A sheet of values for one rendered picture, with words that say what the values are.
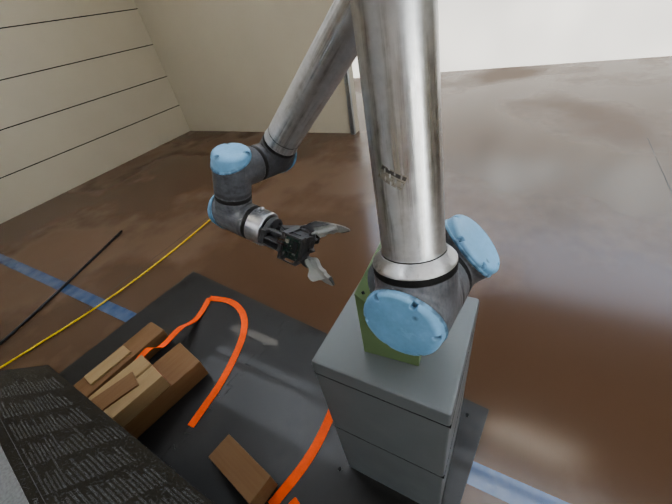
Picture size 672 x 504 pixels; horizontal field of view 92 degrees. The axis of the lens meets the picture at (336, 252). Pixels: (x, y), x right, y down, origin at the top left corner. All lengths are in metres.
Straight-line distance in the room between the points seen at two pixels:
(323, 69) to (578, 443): 1.77
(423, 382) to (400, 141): 0.64
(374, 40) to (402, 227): 0.25
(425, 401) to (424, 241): 0.49
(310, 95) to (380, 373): 0.71
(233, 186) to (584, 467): 1.73
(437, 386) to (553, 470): 0.99
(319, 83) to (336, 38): 0.09
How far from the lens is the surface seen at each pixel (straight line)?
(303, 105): 0.76
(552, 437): 1.90
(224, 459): 1.79
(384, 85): 0.48
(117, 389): 2.15
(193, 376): 2.17
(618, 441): 2.00
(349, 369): 0.96
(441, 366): 0.96
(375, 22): 0.48
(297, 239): 0.74
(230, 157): 0.78
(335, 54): 0.71
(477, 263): 0.69
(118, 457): 1.34
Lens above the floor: 1.66
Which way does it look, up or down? 38 degrees down
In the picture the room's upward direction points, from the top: 12 degrees counter-clockwise
